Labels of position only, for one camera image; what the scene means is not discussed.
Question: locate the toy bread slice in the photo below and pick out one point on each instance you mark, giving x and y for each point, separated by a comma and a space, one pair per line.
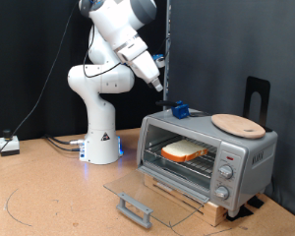
183, 150

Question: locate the silver oven knob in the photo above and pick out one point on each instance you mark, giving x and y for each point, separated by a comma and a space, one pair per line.
222, 192
226, 171

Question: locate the black backdrop curtain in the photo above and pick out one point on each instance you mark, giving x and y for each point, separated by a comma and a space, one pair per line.
16, 49

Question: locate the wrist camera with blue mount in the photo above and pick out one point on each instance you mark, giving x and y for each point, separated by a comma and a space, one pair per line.
159, 60

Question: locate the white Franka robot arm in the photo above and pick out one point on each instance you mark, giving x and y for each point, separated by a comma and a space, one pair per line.
98, 141

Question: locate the wooden slatted block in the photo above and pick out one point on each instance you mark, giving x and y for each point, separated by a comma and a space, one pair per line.
214, 213

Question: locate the black foam pad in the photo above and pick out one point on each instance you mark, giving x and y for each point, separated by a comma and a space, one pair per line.
239, 213
255, 201

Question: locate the small round wooden board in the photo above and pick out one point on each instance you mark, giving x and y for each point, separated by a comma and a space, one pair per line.
239, 126

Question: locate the white emergency stop box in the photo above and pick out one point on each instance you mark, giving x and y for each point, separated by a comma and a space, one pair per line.
10, 146

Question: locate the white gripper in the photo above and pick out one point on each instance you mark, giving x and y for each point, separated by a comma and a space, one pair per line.
146, 67

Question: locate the black metal bookend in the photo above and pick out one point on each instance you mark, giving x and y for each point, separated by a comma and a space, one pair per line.
249, 85

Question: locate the grey backdrop curtain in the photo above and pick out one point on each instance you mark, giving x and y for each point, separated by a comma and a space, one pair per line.
236, 39

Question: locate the silver toaster oven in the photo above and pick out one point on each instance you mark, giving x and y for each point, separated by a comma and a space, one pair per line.
252, 157

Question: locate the black spatula with blue block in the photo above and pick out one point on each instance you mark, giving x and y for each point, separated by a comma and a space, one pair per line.
180, 111

